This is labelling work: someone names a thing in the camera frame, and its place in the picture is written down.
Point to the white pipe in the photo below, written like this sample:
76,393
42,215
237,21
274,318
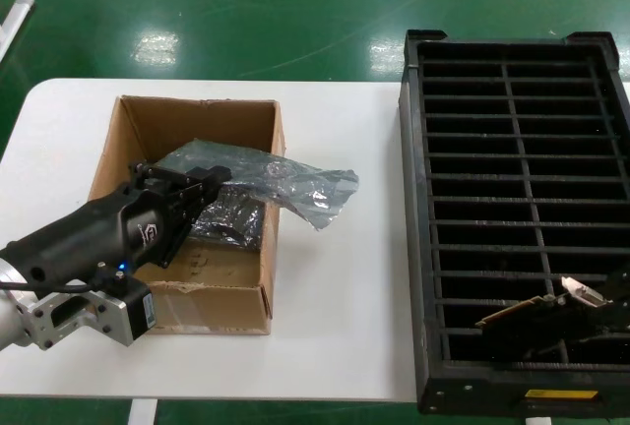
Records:
17,14

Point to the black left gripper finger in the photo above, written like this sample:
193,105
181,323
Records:
157,176
204,189

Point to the silver antistatic bag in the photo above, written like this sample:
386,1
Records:
295,184

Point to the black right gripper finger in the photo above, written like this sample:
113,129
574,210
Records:
612,324
621,285

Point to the black slotted container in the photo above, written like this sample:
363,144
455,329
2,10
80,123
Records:
418,199

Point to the graphics card with metal bracket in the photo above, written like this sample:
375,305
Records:
512,314

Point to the black bagged card package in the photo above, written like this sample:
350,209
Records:
236,223

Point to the white table leg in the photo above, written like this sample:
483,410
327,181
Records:
143,407
532,421

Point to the brown cardboard box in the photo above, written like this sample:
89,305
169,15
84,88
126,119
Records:
236,307

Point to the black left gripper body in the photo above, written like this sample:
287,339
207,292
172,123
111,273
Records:
98,233

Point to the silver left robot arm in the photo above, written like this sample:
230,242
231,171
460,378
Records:
10,307

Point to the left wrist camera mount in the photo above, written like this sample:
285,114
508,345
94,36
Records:
113,312

